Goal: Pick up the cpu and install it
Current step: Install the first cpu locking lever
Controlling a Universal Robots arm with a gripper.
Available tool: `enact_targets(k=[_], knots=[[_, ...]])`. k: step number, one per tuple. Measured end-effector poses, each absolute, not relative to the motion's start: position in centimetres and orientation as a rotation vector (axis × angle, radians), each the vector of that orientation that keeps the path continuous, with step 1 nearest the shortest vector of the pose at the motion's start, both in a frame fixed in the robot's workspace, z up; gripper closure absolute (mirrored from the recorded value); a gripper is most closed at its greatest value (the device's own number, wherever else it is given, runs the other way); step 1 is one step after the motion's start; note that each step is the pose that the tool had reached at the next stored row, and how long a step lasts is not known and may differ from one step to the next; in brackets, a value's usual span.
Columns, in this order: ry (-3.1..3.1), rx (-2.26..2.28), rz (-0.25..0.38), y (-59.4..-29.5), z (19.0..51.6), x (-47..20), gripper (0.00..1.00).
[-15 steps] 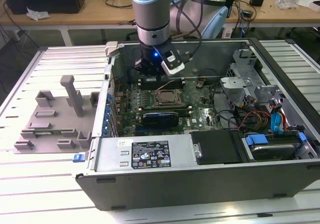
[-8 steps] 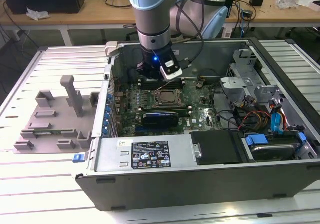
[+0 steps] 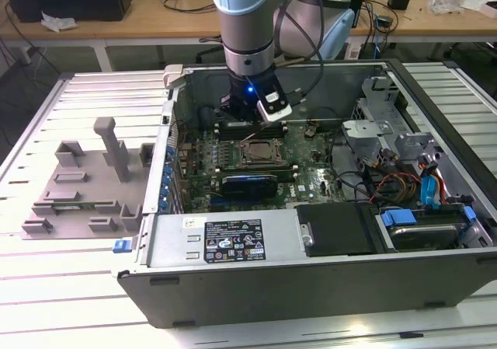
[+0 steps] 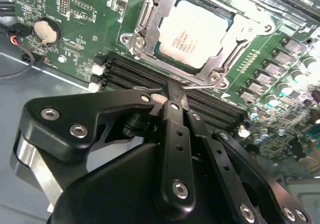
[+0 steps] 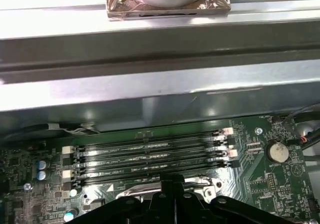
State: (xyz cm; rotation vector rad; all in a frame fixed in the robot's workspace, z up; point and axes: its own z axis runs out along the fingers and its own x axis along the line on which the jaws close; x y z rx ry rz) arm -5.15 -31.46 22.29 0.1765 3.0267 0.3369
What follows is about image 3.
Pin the metal locking lever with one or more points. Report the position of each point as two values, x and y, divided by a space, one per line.
250 136

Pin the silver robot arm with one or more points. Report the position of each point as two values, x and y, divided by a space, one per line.
244 22

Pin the CPU socket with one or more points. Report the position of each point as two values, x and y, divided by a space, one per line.
245 161

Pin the black RAM slot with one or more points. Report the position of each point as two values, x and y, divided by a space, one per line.
277 132
256 166
277 128
277 136
281 125

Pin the round coin battery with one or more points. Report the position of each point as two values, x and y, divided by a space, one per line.
310 130

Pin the light grey case latch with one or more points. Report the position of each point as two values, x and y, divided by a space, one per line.
172 77

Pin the green RAM stick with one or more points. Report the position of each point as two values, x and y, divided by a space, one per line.
74 208
285 175

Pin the black graphics card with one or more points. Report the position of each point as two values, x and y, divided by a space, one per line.
248 187

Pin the green motherboard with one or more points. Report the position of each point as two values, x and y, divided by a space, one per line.
310 158

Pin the white power strip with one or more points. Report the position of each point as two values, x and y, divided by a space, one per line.
352 51

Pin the silver drive cage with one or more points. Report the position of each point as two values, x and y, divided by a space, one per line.
372 129

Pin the silver power supply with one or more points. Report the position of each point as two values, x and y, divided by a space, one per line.
171 244

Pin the grey parts rack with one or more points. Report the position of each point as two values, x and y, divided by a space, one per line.
97 193

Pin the blue case latch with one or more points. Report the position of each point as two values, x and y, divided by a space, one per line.
121 246

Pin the dark grey PC case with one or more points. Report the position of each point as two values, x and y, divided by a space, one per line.
272 298

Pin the white crumpled wrap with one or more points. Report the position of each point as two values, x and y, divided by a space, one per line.
58 22

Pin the hard disk in blue carrier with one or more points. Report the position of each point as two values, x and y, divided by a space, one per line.
423 236

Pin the clear plastic bag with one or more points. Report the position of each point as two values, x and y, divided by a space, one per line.
446 1

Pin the white flat box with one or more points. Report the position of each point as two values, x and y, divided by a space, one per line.
481 7

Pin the white camera box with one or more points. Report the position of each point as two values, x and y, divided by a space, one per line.
277 112

